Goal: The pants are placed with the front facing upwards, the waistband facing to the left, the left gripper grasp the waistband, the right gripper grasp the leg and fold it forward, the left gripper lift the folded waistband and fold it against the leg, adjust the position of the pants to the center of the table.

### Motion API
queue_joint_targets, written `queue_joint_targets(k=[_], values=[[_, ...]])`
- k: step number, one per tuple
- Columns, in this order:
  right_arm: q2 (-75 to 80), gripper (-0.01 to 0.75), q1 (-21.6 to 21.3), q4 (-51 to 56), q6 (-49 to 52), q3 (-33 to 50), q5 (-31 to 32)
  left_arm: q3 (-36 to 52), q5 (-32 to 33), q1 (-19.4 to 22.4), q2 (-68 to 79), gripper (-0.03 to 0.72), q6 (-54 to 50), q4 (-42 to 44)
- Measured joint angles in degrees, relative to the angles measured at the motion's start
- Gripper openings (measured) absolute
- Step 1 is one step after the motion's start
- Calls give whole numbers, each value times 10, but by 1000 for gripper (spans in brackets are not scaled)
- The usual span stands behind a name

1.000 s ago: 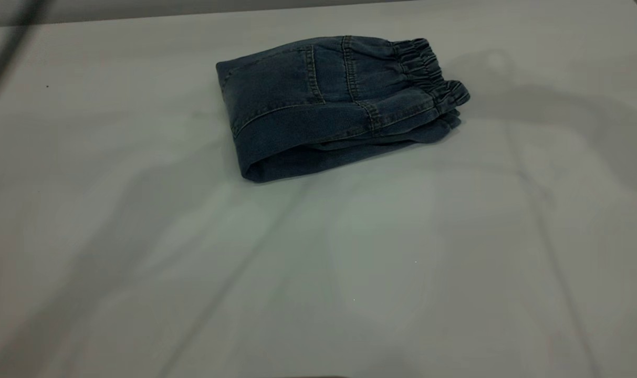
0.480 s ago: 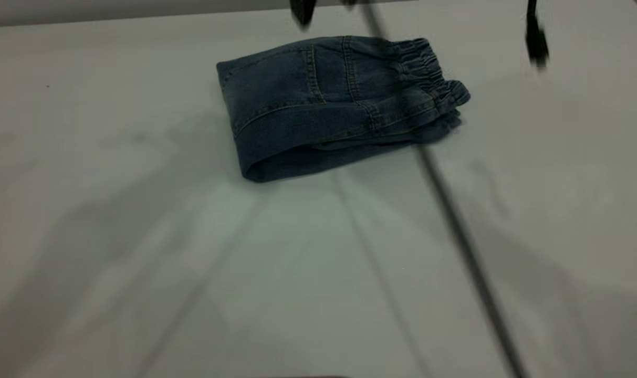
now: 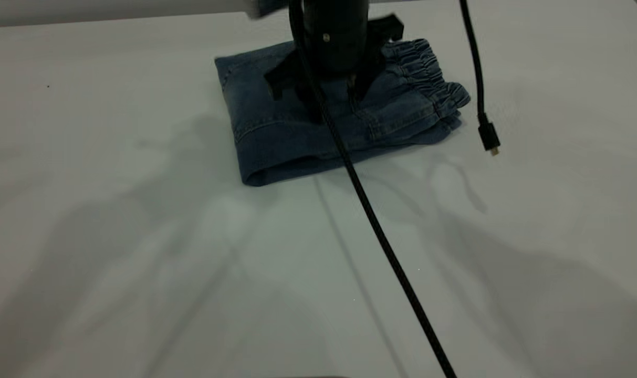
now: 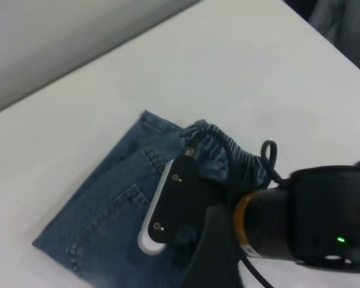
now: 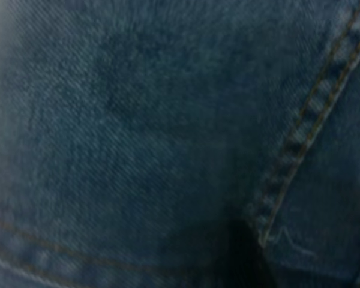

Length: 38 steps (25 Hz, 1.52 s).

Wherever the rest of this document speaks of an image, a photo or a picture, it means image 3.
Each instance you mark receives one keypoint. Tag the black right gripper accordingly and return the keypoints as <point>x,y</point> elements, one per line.
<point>339,55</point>

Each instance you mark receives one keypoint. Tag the blue denim children's pants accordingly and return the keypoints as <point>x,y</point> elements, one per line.
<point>276,142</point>

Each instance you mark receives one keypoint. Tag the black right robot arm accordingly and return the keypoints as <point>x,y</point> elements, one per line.
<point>339,13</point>

